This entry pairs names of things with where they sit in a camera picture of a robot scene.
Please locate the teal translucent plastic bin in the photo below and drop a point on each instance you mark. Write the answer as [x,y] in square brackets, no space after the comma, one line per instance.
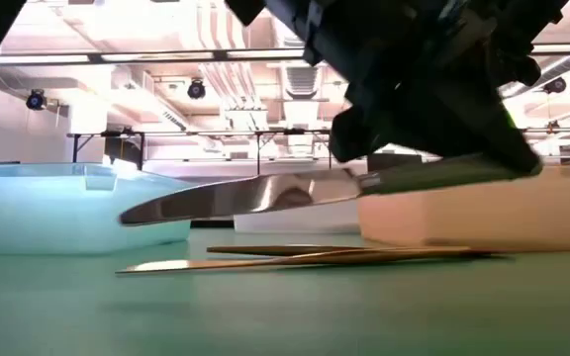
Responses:
[42,217]

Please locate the overhead light bar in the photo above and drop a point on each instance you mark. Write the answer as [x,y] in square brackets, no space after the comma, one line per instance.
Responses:
[42,59]

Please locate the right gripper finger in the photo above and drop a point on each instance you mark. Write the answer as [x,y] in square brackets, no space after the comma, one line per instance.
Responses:
[463,128]
[354,133]

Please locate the silver metal knife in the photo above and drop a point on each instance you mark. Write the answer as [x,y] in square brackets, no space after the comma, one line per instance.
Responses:
[245,198]

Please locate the clear plastic bin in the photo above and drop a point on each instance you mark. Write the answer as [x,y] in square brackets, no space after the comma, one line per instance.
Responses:
[295,220]

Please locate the green table mat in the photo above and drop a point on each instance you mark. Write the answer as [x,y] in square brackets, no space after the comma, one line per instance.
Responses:
[285,316]

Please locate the black pipe frame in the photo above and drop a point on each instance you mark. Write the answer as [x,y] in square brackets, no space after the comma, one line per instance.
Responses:
[292,131]

